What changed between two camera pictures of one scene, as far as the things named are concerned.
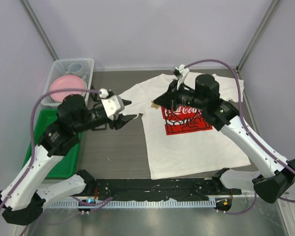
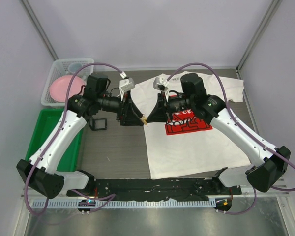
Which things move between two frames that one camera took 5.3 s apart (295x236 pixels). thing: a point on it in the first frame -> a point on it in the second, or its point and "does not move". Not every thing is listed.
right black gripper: x=170 y=99 -> x=161 y=113
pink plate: x=67 y=81 does not move
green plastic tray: x=68 y=166 does not move
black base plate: x=154 y=189 does not move
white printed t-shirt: x=185 y=142 does not move
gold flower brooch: x=154 y=105 -> x=144 y=120
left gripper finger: x=126 y=102 -> x=135 y=114
